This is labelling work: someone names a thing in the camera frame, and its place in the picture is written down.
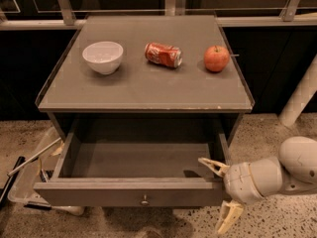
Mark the red apple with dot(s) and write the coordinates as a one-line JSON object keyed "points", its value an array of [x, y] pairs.
{"points": [[216, 58]]}

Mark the grey metal rod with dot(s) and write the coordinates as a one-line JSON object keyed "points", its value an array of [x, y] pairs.
{"points": [[33, 157]]}

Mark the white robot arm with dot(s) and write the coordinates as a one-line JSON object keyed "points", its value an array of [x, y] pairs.
{"points": [[292, 171]]}

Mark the dark snack bag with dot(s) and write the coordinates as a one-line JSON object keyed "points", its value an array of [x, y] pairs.
{"points": [[46, 175]]}

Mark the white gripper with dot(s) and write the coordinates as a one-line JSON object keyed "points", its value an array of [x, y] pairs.
{"points": [[238, 182]]}

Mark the metal railing frame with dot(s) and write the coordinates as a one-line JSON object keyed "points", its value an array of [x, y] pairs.
{"points": [[72, 14]]}

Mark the red soda can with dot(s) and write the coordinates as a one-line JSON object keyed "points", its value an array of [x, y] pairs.
{"points": [[162, 54]]}

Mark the white ceramic bowl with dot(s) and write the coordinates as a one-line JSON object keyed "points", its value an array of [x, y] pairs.
{"points": [[103, 57]]}

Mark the grey drawer cabinet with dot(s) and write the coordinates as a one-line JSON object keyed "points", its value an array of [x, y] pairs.
{"points": [[139, 85]]}

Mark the clear plastic bin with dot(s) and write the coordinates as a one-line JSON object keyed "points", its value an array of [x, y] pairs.
{"points": [[22, 190]]}

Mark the grey top drawer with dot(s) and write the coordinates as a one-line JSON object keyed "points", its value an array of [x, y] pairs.
{"points": [[121, 162]]}

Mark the black flat bar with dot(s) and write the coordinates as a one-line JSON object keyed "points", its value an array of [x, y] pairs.
{"points": [[9, 182]]}

